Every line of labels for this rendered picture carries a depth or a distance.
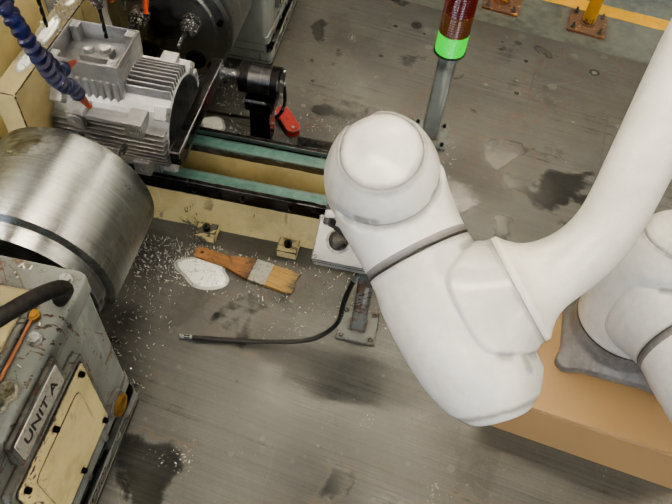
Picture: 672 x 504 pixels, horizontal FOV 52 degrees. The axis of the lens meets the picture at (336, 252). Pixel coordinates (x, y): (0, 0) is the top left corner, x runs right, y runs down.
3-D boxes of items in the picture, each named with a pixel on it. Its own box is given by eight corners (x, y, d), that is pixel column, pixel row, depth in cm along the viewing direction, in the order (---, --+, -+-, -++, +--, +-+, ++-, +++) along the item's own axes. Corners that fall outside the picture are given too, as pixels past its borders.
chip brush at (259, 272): (190, 262, 130) (189, 260, 129) (201, 242, 132) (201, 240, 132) (292, 296, 127) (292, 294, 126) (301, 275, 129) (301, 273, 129)
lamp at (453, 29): (437, 37, 130) (441, 17, 127) (440, 19, 134) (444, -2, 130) (468, 43, 130) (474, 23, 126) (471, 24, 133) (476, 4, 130)
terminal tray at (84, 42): (55, 91, 115) (43, 56, 109) (81, 52, 121) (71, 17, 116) (124, 104, 114) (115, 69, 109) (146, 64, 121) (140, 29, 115)
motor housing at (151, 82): (67, 171, 125) (37, 90, 110) (107, 102, 136) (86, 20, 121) (173, 192, 124) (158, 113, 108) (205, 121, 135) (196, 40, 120)
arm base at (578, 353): (666, 292, 121) (680, 272, 117) (670, 401, 107) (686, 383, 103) (562, 266, 124) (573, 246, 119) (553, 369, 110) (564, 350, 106)
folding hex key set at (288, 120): (302, 135, 151) (302, 129, 150) (289, 139, 150) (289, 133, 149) (285, 110, 156) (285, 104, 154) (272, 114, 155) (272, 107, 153)
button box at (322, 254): (312, 264, 106) (309, 259, 101) (321, 220, 107) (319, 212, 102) (421, 286, 105) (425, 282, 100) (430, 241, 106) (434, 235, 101)
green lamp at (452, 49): (432, 57, 134) (437, 37, 130) (436, 38, 137) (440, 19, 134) (463, 62, 133) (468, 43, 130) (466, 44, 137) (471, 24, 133)
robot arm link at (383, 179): (309, 176, 72) (365, 289, 69) (295, 125, 56) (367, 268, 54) (402, 131, 72) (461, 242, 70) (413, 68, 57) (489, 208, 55)
